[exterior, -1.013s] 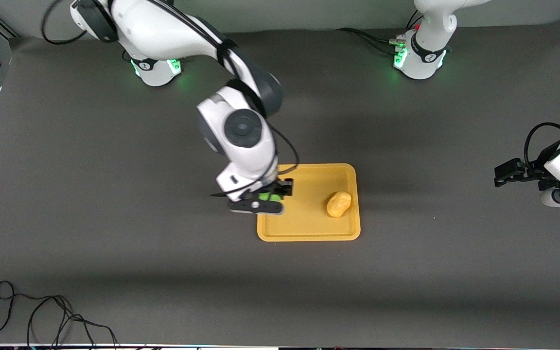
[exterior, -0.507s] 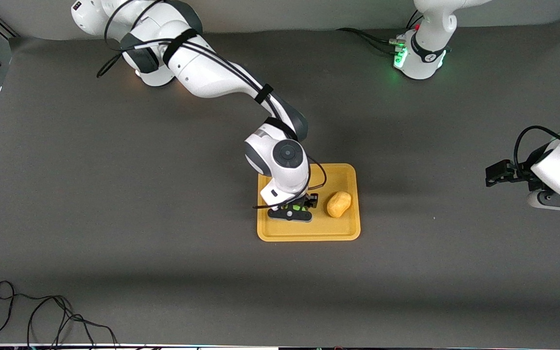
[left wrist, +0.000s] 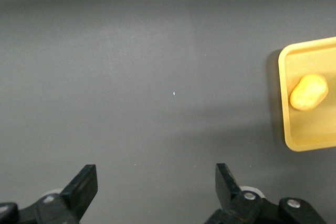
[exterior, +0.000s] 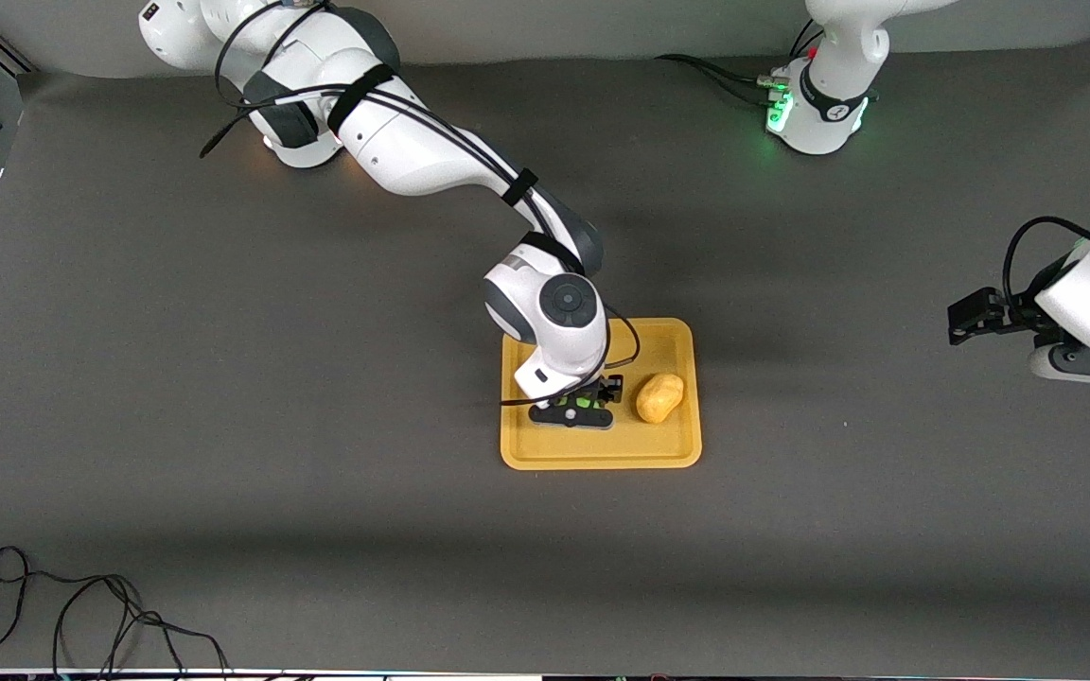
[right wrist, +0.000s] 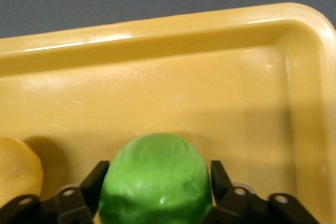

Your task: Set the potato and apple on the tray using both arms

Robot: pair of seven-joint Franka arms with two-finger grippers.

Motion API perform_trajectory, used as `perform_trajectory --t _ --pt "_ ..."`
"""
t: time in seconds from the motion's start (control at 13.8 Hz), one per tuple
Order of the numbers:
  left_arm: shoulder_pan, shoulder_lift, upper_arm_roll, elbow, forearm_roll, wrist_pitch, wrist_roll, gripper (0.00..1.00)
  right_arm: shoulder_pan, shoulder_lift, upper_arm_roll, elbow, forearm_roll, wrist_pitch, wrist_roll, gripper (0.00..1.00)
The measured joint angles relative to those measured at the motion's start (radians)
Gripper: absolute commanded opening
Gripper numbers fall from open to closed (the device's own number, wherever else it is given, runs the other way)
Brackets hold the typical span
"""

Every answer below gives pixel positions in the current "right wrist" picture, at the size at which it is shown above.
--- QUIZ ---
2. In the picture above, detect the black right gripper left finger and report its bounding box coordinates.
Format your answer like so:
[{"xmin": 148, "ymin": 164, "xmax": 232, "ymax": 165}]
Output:
[{"xmin": 0, "ymin": 160, "xmax": 110, "ymax": 224}]

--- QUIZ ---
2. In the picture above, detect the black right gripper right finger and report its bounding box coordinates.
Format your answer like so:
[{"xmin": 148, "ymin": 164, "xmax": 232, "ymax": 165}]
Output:
[{"xmin": 202, "ymin": 159, "xmax": 322, "ymax": 224}]

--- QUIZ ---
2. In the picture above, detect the yellow toy fruit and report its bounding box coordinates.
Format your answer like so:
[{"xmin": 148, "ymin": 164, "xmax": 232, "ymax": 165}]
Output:
[{"xmin": 0, "ymin": 136, "xmax": 44, "ymax": 204}]

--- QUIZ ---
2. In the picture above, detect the green apple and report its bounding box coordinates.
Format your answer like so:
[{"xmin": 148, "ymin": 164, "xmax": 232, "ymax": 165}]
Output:
[{"xmin": 98, "ymin": 132, "xmax": 213, "ymax": 224}]

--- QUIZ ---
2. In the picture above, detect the yellow plastic tray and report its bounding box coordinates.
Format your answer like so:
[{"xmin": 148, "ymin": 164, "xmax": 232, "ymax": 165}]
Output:
[{"xmin": 0, "ymin": 2, "xmax": 336, "ymax": 224}]

